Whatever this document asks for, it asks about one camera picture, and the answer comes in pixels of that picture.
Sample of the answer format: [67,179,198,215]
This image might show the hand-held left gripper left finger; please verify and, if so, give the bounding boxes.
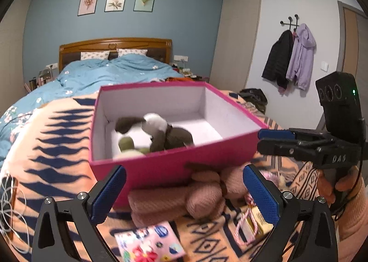
[31,164,127,262]

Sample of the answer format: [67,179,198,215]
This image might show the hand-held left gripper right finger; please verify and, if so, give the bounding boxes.
[242,164,338,262]

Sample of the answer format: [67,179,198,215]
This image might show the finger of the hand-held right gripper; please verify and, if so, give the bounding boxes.
[258,128,328,141]
[257,138,328,165]

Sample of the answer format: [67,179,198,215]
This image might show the yellow drink carton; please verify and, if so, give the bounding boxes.
[243,205,274,241]

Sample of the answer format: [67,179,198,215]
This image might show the pink knitted plush toy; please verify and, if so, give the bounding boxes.
[127,163,250,221]

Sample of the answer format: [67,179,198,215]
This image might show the pink cardboard box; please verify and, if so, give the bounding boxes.
[89,82,270,191]

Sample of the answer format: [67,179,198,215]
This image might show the brown white plush dog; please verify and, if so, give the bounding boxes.
[114,113,194,153]

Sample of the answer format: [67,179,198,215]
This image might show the person's right hand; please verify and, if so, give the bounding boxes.
[318,166,360,214]

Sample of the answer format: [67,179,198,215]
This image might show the dark clothes pile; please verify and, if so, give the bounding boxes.
[238,88,268,113]

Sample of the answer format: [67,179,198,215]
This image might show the green round plush toy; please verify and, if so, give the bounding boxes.
[116,136,150,159]

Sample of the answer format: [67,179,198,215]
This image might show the wooden door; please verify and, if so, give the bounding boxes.
[337,0,368,162]

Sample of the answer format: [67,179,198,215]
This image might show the purple hoodie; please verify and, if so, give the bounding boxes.
[285,23,317,91]

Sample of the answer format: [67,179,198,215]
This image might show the orange patterned blanket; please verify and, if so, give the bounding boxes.
[0,90,368,262]

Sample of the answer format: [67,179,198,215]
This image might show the black jacket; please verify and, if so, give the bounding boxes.
[262,30,294,90]

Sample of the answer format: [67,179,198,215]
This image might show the beige wardrobe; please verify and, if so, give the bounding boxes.
[210,0,263,94]
[0,0,33,107]

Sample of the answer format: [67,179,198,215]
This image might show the nightstand clutter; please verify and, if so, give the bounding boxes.
[170,62,210,83]

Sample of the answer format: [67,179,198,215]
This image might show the orange brown cloth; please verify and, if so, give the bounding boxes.
[165,77,202,83]

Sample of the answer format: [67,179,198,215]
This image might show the blue floral duvet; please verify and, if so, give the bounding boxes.
[0,53,184,165]

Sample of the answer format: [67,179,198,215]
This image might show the nightstand cosmetic bottles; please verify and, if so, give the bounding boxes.
[27,68,58,90]

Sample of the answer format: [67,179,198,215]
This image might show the white patterned pillow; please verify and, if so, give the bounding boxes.
[116,48,148,57]
[80,51,110,61]

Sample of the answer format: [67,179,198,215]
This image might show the wooden bed headboard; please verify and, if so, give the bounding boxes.
[59,37,172,74]

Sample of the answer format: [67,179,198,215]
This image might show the framed green leaf picture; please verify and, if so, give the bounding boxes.
[133,0,156,12]

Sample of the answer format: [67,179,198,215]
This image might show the framed white flower picture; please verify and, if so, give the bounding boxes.
[104,0,128,12]

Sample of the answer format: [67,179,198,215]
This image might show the red white string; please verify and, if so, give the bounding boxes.
[234,194,261,245]

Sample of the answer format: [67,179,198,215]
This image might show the white charging cable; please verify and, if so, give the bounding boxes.
[0,176,32,254]

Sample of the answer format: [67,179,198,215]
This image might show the black wall coat rack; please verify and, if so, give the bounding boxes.
[279,14,299,32]

